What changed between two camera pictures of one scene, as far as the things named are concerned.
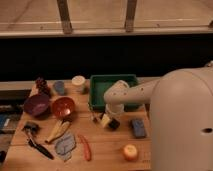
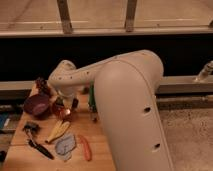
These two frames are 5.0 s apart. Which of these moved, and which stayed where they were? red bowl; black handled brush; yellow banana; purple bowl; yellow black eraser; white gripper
Moved: white gripper; yellow black eraser
Stayed: black handled brush; yellow banana; red bowl; purple bowl
